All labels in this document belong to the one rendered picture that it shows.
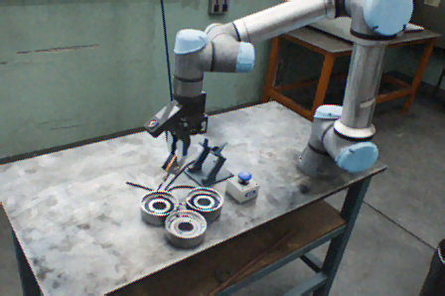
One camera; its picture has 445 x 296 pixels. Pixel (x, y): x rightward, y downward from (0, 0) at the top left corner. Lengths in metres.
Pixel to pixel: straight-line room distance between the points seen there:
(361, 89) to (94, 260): 0.80
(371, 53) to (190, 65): 0.46
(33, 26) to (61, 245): 1.61
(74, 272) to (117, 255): 0.11
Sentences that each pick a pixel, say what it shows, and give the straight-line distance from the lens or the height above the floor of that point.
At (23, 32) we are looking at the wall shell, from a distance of 2.50.
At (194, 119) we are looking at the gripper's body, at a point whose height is 1.07.
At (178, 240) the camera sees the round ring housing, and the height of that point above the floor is 0.83.
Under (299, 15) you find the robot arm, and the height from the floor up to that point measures 1.32.
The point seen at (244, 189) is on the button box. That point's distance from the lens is 1.23.
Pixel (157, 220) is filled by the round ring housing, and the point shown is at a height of 0.82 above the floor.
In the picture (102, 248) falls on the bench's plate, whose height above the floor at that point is 0.80.
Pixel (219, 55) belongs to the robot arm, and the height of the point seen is 1.25.
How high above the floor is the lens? 1.56
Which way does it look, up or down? 30 degrees down
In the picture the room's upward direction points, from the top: 7 degrees clockwise
